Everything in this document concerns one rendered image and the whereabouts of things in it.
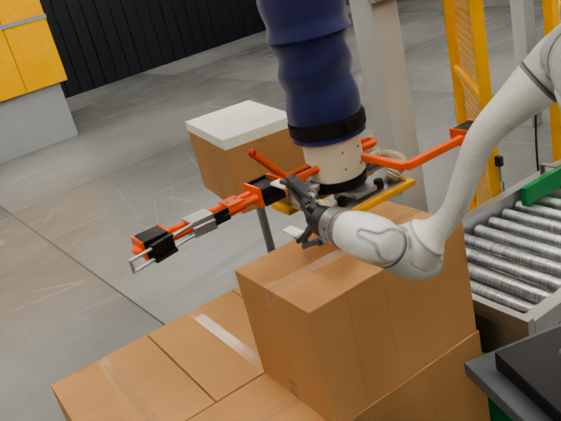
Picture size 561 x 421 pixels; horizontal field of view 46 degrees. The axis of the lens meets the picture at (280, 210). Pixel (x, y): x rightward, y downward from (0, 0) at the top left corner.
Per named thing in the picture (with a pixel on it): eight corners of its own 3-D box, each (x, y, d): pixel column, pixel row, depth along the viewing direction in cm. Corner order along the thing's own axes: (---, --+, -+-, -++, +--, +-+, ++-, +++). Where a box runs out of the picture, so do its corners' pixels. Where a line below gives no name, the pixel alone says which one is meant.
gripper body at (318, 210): (315, 214, 150) (292, 205, 157) (322, 246, 153) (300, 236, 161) (340, 201, 153) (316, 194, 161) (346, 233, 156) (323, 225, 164)
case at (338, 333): (393, 292, 248) (375, 196, 232) (477, 330, 215) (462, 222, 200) (263, 372, 221) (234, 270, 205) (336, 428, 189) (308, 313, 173)
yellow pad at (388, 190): (393, 179, 203) (391, 164, 201) (416, 185, 195) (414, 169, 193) (306, 223, 188) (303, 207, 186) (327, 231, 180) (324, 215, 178)
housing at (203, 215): (207, 222, 179) (203, 207, 177) (219, 228, 174) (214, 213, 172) (184, 232, 176) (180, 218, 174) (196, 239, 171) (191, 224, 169)
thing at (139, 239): (164, 240, 174) (159, 223, 172) (175, 246, 168) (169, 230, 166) (135, 253, 170) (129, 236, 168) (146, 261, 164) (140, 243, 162)
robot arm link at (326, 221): (336, 256, 148) (320, 249, 153) (365, 239, 152) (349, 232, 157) (327, 220, 145) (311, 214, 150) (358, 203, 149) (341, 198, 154)
